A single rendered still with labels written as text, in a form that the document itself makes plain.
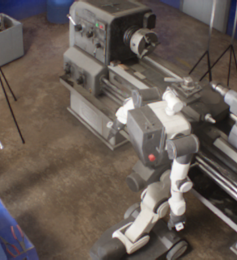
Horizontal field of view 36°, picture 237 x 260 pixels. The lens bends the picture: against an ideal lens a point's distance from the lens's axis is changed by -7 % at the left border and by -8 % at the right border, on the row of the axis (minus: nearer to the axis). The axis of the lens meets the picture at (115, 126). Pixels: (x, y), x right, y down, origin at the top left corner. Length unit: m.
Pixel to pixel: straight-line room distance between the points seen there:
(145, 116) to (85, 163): 1.73
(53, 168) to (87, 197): 0.47
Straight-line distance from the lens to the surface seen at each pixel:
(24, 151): 3.83
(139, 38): 3.21
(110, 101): 3.61
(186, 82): 2.69
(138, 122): 1.98
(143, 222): 2.70
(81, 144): 3.85
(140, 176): 2.22
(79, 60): 3.59
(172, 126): 1.98
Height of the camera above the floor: 2.65
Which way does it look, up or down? 41 degrees down
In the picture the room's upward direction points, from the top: 3 degrees clockwise
